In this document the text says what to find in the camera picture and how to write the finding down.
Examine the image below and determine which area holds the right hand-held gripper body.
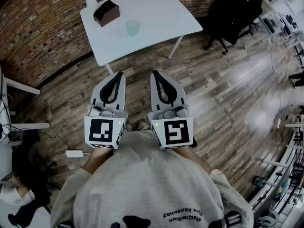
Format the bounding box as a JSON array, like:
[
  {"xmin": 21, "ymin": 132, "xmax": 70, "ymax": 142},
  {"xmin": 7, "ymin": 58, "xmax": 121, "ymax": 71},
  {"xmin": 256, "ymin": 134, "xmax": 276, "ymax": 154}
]
[{"xmin": 147, "ymin": 104, "xmax": 194, "ymax": 151}]

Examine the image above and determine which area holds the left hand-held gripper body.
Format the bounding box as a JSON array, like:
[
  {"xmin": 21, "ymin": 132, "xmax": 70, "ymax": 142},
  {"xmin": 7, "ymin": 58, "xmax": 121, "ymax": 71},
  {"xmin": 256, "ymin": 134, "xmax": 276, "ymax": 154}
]
[{"xmin": 84, "ymin": 104, "xmax": 129, "ymax": 150}]

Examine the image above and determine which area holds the translucent green cup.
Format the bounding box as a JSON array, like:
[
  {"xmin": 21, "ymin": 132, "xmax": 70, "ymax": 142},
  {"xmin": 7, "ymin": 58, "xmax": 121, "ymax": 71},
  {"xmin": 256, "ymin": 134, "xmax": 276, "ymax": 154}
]
[{"xmin": 126, "ymin": 19, "xmax": 140, "ymax": 37}]

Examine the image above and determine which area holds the person's right forearm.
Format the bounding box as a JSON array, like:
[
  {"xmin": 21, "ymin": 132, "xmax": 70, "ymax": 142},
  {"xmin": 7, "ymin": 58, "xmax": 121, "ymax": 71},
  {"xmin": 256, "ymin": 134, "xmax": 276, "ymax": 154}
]
[{"xmin": 174, "ymin": 146, "xmax": 212, "ymax": 175}]

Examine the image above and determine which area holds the person's left forearm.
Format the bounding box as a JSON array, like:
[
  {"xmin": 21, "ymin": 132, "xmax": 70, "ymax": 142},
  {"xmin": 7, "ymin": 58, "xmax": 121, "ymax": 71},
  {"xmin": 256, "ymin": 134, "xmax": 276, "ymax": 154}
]
[{"xmin": 83, "ymin": 147, "xmax": 114, "ymax": 175}]

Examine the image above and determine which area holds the white power adapter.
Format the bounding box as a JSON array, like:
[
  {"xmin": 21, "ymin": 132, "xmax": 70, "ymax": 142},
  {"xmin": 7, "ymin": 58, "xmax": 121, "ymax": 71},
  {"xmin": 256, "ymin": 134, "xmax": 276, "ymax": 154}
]
[{"xmin": 66, "ymin": 150, "xmax": 84, "ymax": 158}]

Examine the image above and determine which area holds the person's beige sweatshirt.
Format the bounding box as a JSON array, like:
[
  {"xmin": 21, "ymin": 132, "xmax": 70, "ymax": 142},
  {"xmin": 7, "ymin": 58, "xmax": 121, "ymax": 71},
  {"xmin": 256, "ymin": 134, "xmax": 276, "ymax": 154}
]
[{"xmin": 49, "ymin": 129, "xmax": 255, "ymax": 228}]

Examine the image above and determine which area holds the black office chair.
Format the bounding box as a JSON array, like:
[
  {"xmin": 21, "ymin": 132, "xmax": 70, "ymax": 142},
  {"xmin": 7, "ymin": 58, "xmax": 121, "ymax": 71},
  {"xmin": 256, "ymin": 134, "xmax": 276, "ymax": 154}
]
[
  {"xmin": 10, "ymin": 129, "xmax": 57, "ymax": 200},
  {"xmin": 203, "ymin": 0, "xmax": 264, "ymax": 56}
]

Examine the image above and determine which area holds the white desk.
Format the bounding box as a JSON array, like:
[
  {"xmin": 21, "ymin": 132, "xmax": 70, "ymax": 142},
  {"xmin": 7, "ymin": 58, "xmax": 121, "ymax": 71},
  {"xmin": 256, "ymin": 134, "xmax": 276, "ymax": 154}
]
[{"xmin": 0, "ymin": 65, "xmax": 51, "ymax": 149}]

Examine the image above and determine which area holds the dark brown wooden box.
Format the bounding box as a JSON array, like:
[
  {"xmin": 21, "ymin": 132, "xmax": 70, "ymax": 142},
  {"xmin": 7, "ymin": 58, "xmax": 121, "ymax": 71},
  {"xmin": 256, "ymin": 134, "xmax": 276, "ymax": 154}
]
[{"xmin": 93, "ymin": 0, "xmax": 120, "ymax": 28}]

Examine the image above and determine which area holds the white vase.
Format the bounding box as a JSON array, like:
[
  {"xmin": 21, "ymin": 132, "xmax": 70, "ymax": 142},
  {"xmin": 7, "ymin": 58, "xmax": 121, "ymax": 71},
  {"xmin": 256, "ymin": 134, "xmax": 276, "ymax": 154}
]
[{"xmin": 85, "ymin": 0, "xmax": 98, "ymax": 15}]

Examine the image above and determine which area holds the small teal container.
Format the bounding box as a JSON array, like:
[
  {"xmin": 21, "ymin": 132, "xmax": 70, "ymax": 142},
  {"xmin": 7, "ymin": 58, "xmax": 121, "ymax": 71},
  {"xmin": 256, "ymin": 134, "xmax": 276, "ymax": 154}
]
[{"xmin": 251, "ymin": 176, "xmax": 266, "ymax": 188}]

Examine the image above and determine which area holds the white shelf rack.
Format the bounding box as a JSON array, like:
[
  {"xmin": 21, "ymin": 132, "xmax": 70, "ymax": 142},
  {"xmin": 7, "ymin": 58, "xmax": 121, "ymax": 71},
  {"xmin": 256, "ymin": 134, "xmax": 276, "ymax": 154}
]
[{"xmin": 247, "ymin": 103, "xmax": 304, "ymax": 228}]

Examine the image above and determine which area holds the black floor cable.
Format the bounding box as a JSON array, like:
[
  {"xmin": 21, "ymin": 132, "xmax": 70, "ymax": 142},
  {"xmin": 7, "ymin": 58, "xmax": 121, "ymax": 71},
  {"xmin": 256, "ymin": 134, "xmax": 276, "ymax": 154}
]
[{"xmin": 0, "ymin": 123, "xmax": 70, "ymax": 150}]

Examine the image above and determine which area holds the black chest strap buckle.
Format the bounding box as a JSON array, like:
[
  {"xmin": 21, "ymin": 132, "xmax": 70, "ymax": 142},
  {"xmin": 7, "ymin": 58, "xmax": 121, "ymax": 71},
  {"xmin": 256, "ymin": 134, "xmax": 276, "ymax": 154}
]
[{"xmin": 224, "ymin": 211, "xmax": 241, "ymax": 227}]

